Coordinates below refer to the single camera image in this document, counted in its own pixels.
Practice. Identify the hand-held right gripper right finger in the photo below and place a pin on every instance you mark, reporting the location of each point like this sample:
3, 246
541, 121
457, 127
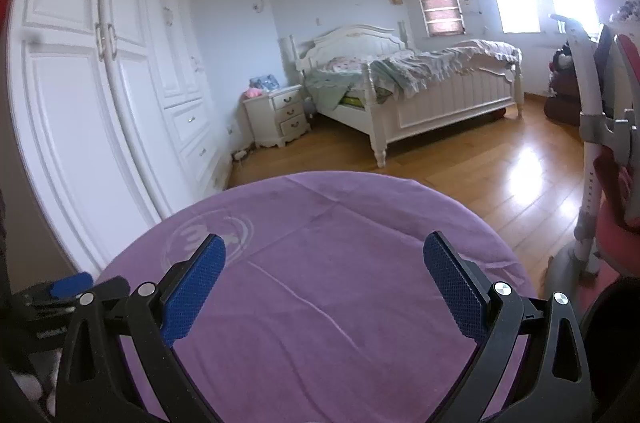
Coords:
457, 290

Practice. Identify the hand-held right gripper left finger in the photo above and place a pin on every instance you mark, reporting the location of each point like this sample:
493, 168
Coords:
192, 290

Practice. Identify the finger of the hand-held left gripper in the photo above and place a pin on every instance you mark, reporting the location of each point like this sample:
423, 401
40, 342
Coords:
114, 289
70, 285

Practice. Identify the pale pink garment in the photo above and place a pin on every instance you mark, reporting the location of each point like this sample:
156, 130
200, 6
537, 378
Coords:
32, 393

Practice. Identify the purple tablecloth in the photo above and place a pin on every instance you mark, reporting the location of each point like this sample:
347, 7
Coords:
325, 253

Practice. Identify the white power strip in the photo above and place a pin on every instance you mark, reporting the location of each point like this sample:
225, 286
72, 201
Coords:
240, 155

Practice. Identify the dark rounded object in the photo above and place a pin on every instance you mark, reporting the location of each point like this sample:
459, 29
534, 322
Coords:
615, 353

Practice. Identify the white wardrobe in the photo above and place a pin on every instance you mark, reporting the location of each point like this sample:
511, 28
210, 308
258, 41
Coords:
65, 103

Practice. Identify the white bed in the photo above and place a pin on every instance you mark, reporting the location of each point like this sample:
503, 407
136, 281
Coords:
450, 103

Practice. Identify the white nightstand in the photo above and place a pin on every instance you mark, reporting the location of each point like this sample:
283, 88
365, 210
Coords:
277, 115

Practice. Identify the pink plush toy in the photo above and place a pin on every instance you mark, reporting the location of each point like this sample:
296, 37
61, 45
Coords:
252, 93

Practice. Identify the dark brown armchair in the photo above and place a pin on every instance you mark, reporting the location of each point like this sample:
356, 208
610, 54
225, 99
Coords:
562, 103

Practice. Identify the green yellow bed sheet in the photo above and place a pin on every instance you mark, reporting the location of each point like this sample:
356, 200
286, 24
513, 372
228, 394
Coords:
354, 102

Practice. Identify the light blue bag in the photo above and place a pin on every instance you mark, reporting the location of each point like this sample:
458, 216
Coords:
264, 83

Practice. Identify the floral quilt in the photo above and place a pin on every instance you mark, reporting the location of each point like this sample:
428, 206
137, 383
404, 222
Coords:
425, 65

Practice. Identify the pink study chair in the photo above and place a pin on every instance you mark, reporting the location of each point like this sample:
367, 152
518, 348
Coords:
631, 128

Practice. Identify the dark plush toy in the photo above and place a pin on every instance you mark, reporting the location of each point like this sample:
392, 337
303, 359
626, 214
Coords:
562, 58

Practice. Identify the pile of small toys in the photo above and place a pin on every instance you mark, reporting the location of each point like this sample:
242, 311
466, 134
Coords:
625, 12

